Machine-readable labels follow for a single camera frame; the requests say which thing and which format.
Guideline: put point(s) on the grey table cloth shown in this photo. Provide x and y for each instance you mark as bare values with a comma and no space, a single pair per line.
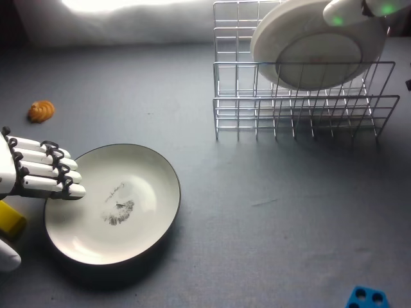
257,224

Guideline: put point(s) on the orange swirl toy pastry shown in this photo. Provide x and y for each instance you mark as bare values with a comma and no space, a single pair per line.
41,112

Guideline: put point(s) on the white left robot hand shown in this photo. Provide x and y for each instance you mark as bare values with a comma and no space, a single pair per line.
35,167

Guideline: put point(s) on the white fabric backdrop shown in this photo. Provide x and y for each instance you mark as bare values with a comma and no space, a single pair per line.
128,29

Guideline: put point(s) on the yellow block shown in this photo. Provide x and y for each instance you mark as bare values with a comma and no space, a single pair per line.
9,219

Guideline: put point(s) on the blue block with holes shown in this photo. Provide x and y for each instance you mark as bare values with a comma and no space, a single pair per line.
367,298

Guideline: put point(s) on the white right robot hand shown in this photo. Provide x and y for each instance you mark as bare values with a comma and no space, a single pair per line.
343,14

